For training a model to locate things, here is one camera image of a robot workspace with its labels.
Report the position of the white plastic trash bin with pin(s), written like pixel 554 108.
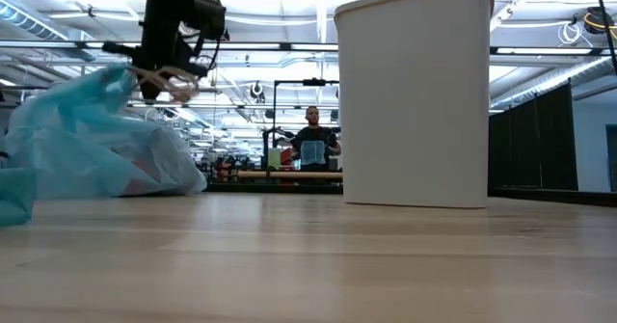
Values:
pixel 414 96

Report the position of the light blue trash bag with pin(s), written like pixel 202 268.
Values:
pixel 72 159

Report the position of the black aluminium table frame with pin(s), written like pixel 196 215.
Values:
pixel 270 188

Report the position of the thin black pole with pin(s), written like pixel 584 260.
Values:
pixel 605 19

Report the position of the green background box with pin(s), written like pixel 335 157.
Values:
pixel 274 159

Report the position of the person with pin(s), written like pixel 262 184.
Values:
pixel 315 134

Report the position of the background robot workstation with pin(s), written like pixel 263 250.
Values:
pixel 289 174

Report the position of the large teal bag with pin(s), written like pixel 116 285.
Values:
pixel 17 197

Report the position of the black partition wall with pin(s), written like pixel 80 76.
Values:
pixel 530 140

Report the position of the black background rig frame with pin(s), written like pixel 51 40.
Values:
pixel 313 82

